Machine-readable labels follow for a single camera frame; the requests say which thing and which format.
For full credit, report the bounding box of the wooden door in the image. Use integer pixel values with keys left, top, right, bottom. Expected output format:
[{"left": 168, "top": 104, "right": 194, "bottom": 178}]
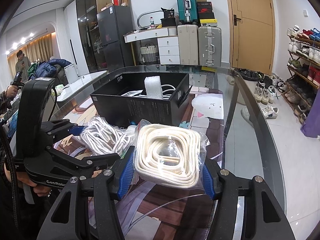
[{"left": 228, "top": 0, "right": 275, "bottom": 74}]

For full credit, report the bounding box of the stack of shoe boxes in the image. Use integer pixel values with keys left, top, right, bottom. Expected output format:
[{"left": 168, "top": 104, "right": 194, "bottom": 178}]
[{"left": 196, "top": 0, "right": 217, "bottom": 27}]

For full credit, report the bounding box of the beige suitcase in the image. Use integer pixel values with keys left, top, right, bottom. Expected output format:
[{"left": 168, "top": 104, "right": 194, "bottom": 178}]
[{"left": 177, "top": 24, "right": 199, "bottom": 66}]

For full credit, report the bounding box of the white desk with drawers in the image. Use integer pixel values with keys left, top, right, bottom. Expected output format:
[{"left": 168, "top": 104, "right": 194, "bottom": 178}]
[{"left": 124, "top": 27, "right": 180, "bottom": 65}]

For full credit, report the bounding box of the white sneaker on floor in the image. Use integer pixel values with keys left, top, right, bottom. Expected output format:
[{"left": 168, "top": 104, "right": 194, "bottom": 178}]
[{"left": 261, "top": 105, "right": 279, "bottom": 119}]

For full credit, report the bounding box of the white side table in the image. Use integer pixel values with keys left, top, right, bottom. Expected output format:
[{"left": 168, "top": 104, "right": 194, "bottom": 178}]
[{"left": 57, "top": 70, "right": 107, "bottom": 102}]

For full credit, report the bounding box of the silver suitcase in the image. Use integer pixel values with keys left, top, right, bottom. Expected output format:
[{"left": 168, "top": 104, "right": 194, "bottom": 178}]
[{"left": 198, "top": 26, "right": 222, "bottom": 68}]

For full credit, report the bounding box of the teal suitcase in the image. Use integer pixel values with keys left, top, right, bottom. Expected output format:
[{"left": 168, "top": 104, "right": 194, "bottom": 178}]
[{"left": 177, "top": 0, "right": 198, "bottom": 25}]

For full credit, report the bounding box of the wicker basket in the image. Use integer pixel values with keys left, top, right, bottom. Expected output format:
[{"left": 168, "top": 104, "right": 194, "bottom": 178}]
[{"left": 140, "top": 45, "right": 158, "bottom": 64}]

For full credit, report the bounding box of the black storage box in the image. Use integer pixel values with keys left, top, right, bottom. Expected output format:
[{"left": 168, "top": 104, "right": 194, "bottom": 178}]
[{"left": 91, "top": 73, "right": 190, "bottom": 128}]

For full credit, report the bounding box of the blue puffer jacket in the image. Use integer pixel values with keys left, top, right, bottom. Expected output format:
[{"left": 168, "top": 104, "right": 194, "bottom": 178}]
[{"left": 28, "top": 59, "right": 72, "bottom": 80}]

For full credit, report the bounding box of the purple bag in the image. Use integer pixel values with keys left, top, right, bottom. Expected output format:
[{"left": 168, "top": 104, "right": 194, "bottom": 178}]
[{"left": 300, "top": 94, "right": 320, "bottom": 138}]

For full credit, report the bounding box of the anime print table mat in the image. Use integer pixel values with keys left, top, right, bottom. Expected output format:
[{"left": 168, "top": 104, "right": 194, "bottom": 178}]
[{"left": 53, "top": 89, "right": 226, "bottom": 240}]

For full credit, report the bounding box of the white foam wrap roll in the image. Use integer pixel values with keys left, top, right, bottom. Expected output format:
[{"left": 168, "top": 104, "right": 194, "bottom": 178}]
[{"left": 144, "top": 76, "right": 163, "bottom": 100}]

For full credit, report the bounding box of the person in green jacket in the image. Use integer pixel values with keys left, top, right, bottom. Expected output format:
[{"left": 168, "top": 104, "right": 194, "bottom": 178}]
[{"left": 15, "top": 50, "right": 31, "bottom": 83}]

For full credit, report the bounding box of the person's left hand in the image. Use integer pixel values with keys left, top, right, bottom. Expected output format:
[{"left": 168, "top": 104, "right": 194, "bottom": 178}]
[{"left": 1, "top": 163, "right": 51, "bottom": 199}]

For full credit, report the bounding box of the cream rope coil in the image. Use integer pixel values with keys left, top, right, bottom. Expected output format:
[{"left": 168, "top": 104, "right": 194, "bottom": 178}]
[{"left": 130, "top": 119, "right": 211, "bottom": 190}]

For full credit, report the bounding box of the wooden shoe rack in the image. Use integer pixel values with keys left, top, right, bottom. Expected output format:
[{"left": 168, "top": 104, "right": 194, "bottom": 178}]
[{"left": 284, "top": 33, "right": 319, "bottom": 124}]

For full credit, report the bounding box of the dark glass cabinet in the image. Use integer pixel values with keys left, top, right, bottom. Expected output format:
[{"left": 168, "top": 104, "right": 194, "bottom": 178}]
[{"left": 75, "top": 0, "right": 112, "bottom": 73}]

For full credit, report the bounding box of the black refrigerator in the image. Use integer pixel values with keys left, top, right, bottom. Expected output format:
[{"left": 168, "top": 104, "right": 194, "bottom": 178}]
[{"left": 97, "top": 5, "right": 134, "bottom": 72}]

